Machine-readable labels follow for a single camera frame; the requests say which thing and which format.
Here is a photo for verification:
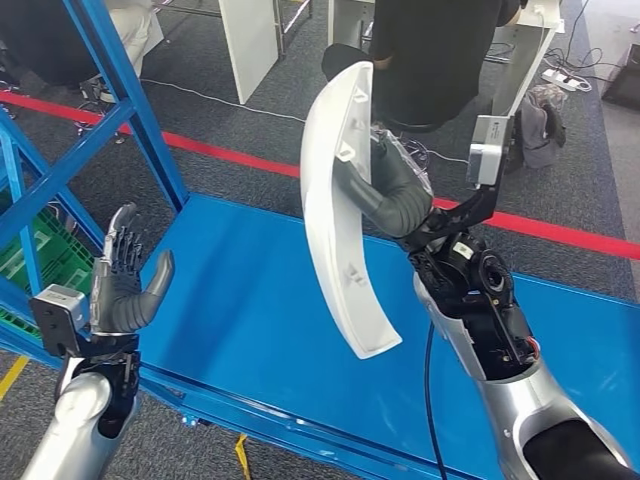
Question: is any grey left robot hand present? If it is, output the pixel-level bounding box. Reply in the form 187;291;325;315
88;201;176;336

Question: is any red barrier belt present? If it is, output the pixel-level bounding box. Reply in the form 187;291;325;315
0;90;640;262

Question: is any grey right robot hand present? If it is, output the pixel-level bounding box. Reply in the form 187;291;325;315
332;129;434;221

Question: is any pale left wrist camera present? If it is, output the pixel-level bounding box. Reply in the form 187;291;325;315
29;284;90;359

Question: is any chrome swivel chair base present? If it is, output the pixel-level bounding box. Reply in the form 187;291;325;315
75;76;128;144

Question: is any person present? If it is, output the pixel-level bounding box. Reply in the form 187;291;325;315
0;0;165;91
321;0;524;134

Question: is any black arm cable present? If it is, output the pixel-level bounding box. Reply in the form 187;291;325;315
423;322;448;480

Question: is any green plastic crate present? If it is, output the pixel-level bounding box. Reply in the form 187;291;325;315
0;192;96;342

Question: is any blue metal shelf rack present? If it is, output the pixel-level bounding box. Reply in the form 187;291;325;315
0;0;640;480

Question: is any white power strip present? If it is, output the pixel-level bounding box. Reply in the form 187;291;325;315
541;68;591;93

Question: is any white desk panel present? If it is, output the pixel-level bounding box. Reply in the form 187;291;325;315
492;0;566;121
218;0;279;105

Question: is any white curved plastic part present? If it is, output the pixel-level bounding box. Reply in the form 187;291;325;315
300;60;404;361

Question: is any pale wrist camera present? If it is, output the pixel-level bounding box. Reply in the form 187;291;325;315
29;284;90;359
425;114;516;234

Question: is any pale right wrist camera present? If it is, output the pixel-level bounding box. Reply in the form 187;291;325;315
425;114;516;234

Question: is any white floor cable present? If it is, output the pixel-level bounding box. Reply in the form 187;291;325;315
140;78;307;124

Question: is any grey bag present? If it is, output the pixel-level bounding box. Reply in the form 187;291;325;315
505;84;568;175

